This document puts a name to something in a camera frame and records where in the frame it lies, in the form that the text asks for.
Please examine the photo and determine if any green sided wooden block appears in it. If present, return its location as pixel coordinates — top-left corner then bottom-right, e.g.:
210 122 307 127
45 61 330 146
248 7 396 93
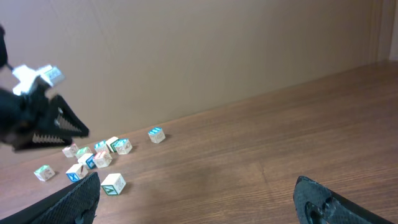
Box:
101 173 126 195

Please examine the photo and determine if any plain top wooden block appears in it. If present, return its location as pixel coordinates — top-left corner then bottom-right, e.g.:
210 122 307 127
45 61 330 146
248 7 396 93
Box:
106 136 119 152

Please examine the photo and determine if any blue lone wooden block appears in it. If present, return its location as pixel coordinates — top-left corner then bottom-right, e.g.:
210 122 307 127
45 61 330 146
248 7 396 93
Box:
148 127 165 144

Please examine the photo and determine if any red Y wooden block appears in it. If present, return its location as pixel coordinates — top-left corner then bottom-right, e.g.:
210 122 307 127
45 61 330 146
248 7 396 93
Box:
62 143 79 158

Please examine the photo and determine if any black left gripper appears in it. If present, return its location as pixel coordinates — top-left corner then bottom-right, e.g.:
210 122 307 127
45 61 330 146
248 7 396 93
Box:
1 84 90 152

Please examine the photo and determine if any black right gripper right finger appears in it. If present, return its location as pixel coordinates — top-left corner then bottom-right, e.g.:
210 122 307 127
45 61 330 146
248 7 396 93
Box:
293 175 392 224

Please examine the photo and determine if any green N wooden block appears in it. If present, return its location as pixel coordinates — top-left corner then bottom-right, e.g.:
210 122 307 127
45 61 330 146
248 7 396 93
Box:
34 165 55 182

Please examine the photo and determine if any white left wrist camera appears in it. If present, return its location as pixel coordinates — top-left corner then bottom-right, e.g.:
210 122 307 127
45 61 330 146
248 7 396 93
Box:
12 65 65 96

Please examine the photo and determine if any blue sided white block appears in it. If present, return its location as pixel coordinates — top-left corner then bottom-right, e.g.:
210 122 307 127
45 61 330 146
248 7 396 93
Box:
78 153 96 169

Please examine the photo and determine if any blue X wooden block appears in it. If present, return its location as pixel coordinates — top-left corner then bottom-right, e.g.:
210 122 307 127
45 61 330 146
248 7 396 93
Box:
66 164 88 182

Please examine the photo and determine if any blue L wooden block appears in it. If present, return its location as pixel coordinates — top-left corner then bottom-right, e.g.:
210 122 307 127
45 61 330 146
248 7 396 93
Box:
94 140 109 153

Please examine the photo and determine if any green Z wooden block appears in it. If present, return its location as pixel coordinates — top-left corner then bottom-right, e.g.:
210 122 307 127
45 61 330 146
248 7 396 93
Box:
75 146 92 159

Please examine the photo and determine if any blue D wooden block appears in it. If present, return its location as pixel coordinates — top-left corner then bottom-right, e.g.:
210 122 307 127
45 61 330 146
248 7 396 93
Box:
114 139 132 155

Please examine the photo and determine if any red I wooden block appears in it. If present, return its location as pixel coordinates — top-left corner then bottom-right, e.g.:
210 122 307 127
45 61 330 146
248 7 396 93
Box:
93 151 113 168

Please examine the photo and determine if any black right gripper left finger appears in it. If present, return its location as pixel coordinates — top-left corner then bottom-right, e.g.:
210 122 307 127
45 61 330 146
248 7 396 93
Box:
1 172 100 224

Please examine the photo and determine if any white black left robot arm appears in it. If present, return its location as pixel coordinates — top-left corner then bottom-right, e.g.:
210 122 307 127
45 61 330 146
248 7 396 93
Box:
1 28 90 152

